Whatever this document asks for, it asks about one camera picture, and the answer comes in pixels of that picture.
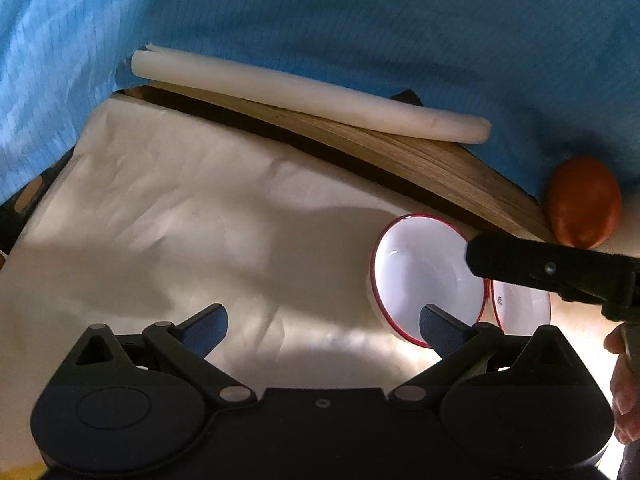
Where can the white bowl with red rim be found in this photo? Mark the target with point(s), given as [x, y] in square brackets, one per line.
[525, 306]
[425, 270]

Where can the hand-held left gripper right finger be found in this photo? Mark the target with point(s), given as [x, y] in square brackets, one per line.
[440, 331]

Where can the white paper roll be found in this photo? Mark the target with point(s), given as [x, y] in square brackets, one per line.
[300, 97]

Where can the black patterned cloth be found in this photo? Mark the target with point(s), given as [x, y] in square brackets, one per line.
[30, 195]

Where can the cream table cover sheet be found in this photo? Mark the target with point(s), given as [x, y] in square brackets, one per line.
[175, 210]

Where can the wooden board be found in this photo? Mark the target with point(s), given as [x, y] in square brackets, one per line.
[425, 170]

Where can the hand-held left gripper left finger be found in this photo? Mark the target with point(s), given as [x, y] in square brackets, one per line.
[210, 330]

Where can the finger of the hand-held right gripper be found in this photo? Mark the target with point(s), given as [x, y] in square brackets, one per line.
[520, 262]

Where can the light blue jacket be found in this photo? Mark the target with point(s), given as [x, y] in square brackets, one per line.
[300, 20]

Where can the orange fruit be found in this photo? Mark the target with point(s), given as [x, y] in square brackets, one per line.
[585, 200]

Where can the person's right hand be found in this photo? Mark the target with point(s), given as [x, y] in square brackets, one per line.
[627, 395]

